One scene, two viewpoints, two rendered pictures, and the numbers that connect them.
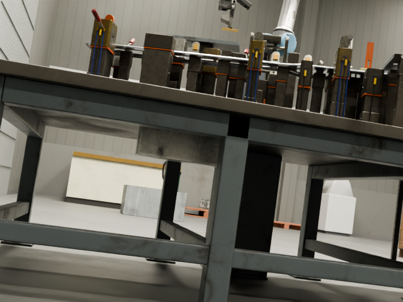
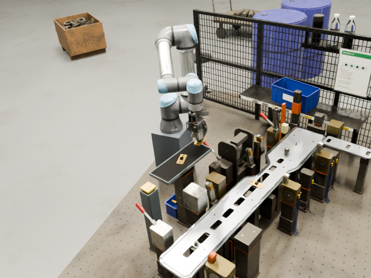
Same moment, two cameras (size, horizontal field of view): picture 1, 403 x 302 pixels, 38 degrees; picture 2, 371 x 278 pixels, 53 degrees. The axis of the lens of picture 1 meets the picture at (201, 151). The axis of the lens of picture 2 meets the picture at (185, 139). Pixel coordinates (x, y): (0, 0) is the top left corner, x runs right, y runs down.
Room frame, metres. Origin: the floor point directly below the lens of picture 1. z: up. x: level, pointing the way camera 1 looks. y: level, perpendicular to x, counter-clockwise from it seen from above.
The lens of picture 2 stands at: (1.92, 1.35, 2.40)
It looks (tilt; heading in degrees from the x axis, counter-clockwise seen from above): 34 degrees down; 307
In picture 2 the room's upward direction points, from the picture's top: 5 degrees counter-clockwise
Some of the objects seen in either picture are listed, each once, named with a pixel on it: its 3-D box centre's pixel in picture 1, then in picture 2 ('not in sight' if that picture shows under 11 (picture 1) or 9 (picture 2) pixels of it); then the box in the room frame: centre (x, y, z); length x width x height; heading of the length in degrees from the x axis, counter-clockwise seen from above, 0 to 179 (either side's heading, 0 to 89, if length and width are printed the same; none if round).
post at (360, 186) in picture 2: (402, 97); (362, 173); (2.14, -0.71, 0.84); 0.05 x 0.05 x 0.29; 84
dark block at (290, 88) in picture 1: (288, 97); not in sight; (2.77, -0.38, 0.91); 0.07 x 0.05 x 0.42; 174
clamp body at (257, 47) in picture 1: (252, 84); (291, 209); (2.38, -0.17, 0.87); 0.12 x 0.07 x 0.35; 174
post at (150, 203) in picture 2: not in sight; (153, 220); (2.96, 0.32, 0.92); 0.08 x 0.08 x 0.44; 84
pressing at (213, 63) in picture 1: (238, 62); (255, 187); (2.57, -0.11, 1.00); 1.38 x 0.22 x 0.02; 84
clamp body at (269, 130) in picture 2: not in sight; (269, 151); (2.71, -0.61, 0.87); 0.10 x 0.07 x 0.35; 174
